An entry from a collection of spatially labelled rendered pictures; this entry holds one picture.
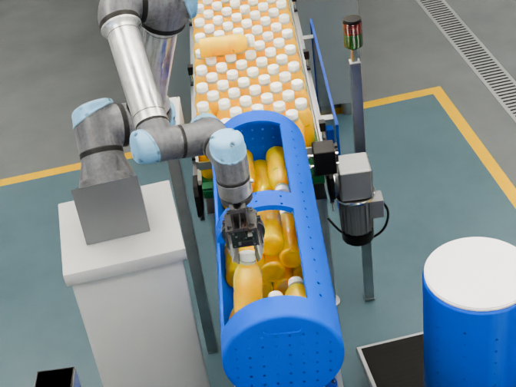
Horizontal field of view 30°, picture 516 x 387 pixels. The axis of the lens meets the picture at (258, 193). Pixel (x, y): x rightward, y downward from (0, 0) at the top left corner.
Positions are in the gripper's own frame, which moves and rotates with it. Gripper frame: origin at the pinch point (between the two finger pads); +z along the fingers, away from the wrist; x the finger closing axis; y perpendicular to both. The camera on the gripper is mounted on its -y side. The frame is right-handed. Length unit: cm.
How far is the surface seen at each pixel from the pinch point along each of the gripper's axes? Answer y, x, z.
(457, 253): -17, 53, 23
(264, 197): -25.4, 5.5, 2.8
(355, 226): -83, 33, 64
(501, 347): 5, 60, 37
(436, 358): -2, 44, 46
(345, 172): -83, 32, 41
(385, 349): -69, 39, 112
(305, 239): -10.4, 14.4, 6.3
